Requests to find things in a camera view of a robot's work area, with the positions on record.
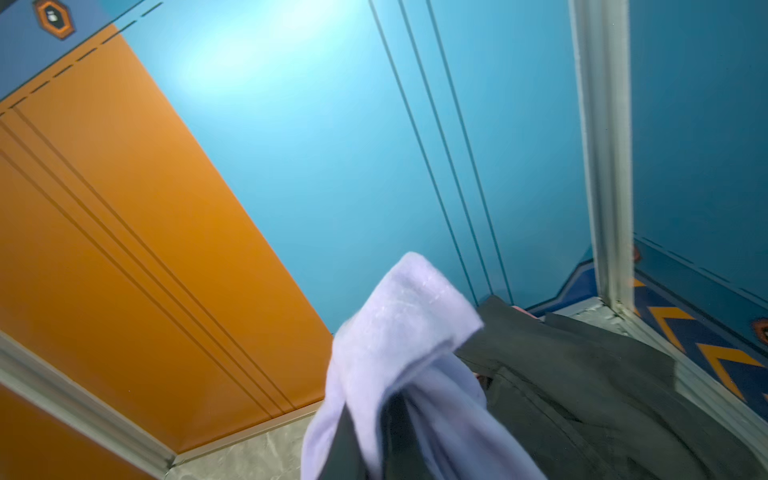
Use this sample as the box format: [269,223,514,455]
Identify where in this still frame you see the lilac purple t-shirt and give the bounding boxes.
[300,252,542,479]

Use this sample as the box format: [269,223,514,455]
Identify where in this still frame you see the pink patterned cloth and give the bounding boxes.
[472,297,541,378]

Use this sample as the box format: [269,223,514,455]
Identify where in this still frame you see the dark grey jeans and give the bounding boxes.
[317,295,768,480]

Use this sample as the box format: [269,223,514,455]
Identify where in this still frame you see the aluminium corner post right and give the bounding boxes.
[569,1,634,315]

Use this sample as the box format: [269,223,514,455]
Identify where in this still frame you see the aluminium corner post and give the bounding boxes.
[1,333,176,479]
[569,1,634,315]

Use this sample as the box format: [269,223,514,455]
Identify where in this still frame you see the aluminium corner post left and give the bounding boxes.
[1,333,176,479]

